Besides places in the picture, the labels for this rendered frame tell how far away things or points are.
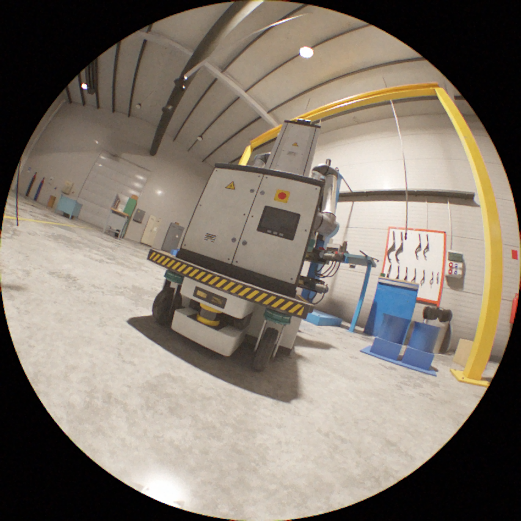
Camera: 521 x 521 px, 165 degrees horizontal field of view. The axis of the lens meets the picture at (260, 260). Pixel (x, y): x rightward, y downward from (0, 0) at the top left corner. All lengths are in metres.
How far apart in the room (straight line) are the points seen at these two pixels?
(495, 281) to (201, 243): 2.20
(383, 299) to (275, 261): 2.53
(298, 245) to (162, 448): 0.74
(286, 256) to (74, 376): 0.77
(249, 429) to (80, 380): 0.40
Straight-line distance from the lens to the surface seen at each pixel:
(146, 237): 11.78
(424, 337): 1.71
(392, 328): 1.71
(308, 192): 0.80
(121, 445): 0.40
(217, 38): 6.07
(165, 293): 0.81
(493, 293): 1.97
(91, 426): 0.42
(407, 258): 4.39
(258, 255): 0.71
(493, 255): 2.05
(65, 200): 8.28
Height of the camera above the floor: 0.35
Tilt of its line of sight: 6 degrees up
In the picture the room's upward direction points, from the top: 18 degrees clockwise
